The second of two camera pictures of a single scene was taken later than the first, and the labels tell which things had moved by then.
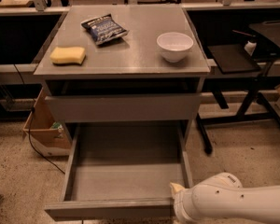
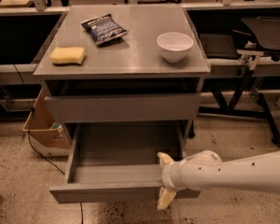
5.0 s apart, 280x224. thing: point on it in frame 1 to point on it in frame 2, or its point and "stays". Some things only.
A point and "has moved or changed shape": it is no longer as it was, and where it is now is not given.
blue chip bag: (104, 29) stays
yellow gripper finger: (176, 188) to (164, 159)
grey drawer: (122, 171) has moved or changed shape
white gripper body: (179, 202) to (166, 175)
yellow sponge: (61, 55) stays
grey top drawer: (122, 108) stays
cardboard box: (47, 136) stays
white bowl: (175, 45) stays
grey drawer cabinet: (120, 63) stays
